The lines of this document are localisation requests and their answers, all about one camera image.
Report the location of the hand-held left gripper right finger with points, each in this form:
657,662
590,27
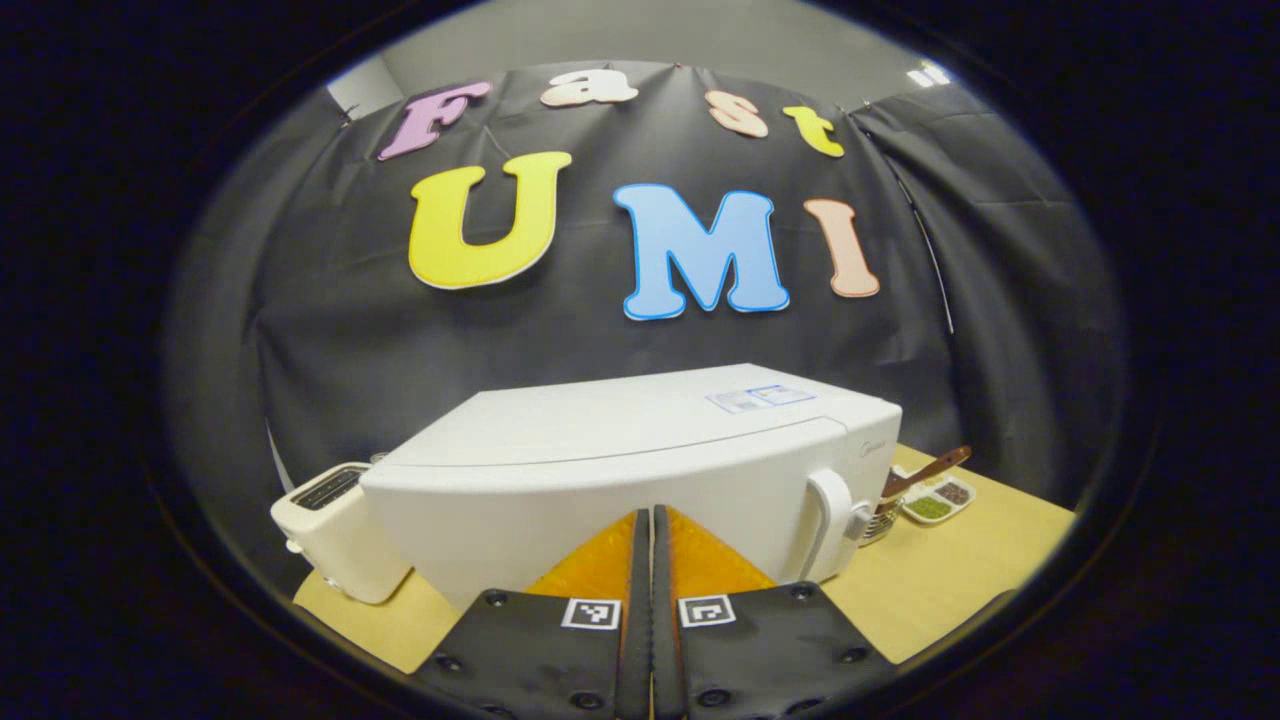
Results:
665,650

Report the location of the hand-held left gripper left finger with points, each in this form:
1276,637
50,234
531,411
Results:
635,650

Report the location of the white microwave oven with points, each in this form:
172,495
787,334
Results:
600,470

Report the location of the white divided bean plate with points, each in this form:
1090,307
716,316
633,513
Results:
935,505

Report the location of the white toaster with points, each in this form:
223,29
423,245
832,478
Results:
340,540

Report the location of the wooden spoon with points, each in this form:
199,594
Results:
930,470

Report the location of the black backdrop cloth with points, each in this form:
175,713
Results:
350,330

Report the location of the small ceiling light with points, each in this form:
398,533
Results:
928,75

